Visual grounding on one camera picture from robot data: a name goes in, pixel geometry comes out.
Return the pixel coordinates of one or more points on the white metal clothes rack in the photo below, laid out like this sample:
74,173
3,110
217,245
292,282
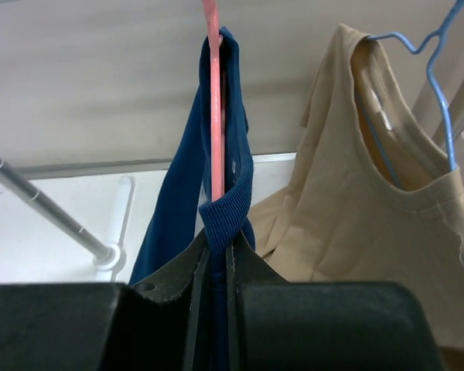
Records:
109,256

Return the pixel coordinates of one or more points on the blue wire hanger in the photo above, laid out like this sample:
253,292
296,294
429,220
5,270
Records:
429,96

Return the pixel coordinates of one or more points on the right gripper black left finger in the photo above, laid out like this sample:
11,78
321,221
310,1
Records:
160,323

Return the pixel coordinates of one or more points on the blue t shirt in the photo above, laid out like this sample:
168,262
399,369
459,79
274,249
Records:
172,227

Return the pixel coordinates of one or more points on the beige t shirt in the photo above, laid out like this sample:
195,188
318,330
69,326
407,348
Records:
371,196

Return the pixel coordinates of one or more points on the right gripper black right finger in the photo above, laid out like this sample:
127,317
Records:
274,324

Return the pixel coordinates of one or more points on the pink wire hanger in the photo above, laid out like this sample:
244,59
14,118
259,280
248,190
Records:
217,139

